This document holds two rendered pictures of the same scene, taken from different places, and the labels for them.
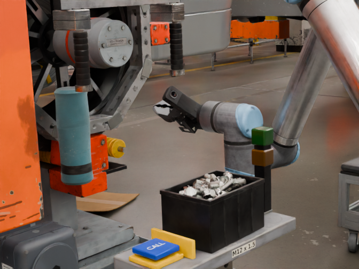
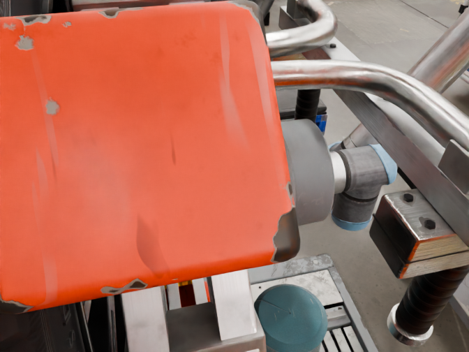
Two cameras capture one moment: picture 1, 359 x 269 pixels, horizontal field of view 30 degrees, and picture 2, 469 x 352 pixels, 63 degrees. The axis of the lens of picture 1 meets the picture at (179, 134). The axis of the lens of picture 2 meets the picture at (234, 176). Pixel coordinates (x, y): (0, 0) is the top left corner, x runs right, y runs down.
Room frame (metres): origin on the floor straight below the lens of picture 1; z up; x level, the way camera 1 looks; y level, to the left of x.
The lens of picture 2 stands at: (1.71, 0.52, 1.16)
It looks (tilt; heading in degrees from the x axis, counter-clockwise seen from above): 41 degrees down; 303
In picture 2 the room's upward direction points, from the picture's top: straight up
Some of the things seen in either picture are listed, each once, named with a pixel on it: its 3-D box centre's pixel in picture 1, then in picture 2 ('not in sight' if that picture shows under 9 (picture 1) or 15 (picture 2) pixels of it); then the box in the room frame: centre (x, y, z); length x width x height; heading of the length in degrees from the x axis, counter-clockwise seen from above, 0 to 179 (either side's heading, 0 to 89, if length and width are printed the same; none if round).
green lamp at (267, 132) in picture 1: (262, 136); not in sight; (1.55, -0.20, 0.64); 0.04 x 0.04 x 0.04; 46
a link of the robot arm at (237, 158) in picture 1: (243, 158); (352, 200); (1.83, -0.18, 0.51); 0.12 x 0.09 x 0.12; 124
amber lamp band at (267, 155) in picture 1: (262, 156); not in sight; (1.55, -0.20, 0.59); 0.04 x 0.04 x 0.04; 46
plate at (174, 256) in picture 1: (156, 256); not in sight; (1.29, 0.06, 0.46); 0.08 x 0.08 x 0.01; 46
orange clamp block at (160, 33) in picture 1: (152, 33); not in sight; (2.18, 0.07, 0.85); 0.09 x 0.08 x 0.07; 136
